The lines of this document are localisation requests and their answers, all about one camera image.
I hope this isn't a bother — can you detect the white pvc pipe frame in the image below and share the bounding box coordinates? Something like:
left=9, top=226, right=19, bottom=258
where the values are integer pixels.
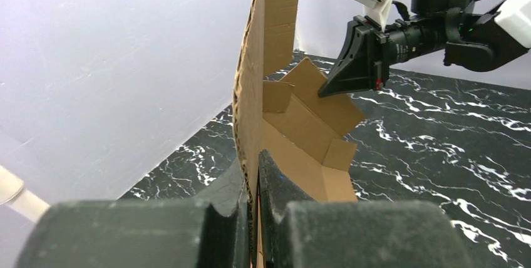
left=1, top=166, right=50, bottom=222

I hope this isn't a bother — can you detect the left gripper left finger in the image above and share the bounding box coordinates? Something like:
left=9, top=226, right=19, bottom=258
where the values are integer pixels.
left=16, top=162, right=250, bottom=268

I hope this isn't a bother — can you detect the brown cardboard box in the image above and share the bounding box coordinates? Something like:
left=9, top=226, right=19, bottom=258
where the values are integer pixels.
left=232, top=0, right=364, bottom=260

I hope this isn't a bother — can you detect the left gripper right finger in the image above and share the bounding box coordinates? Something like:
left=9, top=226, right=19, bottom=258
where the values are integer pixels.
left=259, top=150, right=473, bottom=267

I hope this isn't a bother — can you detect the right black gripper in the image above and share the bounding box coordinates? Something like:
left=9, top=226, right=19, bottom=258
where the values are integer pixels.
left=318, top=16, right=446, bottom=98

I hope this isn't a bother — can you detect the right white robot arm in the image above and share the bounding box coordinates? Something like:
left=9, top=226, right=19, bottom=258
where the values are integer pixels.
left=318, top=0, right=530, bottom=98

